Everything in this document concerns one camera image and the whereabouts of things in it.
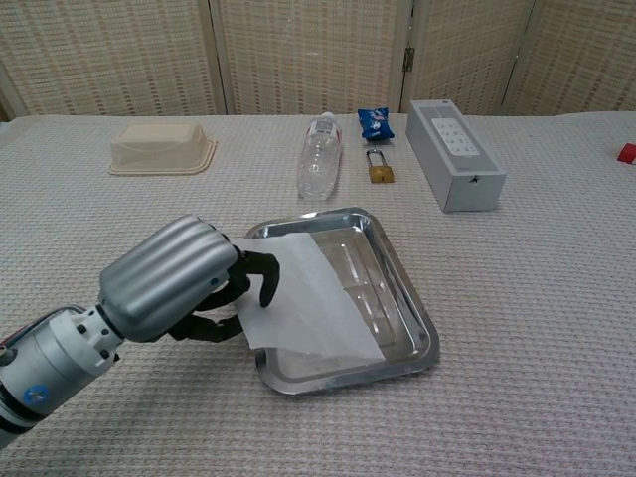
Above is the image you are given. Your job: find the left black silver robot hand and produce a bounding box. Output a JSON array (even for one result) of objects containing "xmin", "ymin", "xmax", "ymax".
[{"xmin": 97, "ymin": 214, "xmax": 282, "ymax": 346}]

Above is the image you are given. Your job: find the white woven tablecloth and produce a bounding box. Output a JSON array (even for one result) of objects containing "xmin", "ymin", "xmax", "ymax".
[{"xmin": 0, "ymin": 111, "xmax": 636, "ymax": 477}]

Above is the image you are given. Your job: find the white paper sheet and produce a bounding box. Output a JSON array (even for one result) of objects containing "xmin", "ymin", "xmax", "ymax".
[{"xmin": 229, "ymin": 233, "xmax": 387, "ymax": 362}]

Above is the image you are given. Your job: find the woven folding screen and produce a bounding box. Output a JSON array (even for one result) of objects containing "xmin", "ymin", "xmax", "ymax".
[{"xmin": 0, "ymin": 0, "xmax": 636, "ymax": 123}]

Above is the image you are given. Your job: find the brass padlock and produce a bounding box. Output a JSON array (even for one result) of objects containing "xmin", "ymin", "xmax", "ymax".
[{"xmin": 366, "ymin": 148, "xmax": 398, "ymax": 186}]

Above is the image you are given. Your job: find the clear plastic water bottle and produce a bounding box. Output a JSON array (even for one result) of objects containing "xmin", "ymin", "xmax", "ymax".
[{"xmin": 296, "ymin": 111, "xmax": 346, "ymax": 201}]

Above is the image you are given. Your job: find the blue snack packet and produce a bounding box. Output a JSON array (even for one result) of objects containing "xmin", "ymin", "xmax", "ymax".
[{"xmin": 357, "ymin": 106, "xmax": 398, "ymax": 142}]

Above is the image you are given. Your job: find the beige plastic food container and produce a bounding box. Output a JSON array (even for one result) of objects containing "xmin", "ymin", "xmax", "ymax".
[{"xmin": 106, "ymin": 123, "xmax": 221, "ymax": 177}]

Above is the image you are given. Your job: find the grey power strip box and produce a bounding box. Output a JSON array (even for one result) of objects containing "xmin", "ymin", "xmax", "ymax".
[{"xmin": 405, "ymin": 98, "xmax": 509, "ymax": 214}]

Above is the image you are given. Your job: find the shiny steel tray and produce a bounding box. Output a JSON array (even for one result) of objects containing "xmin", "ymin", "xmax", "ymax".
[{"xmin": 244, "ymin": 206, "xmax": 442, "ymax": 397}]

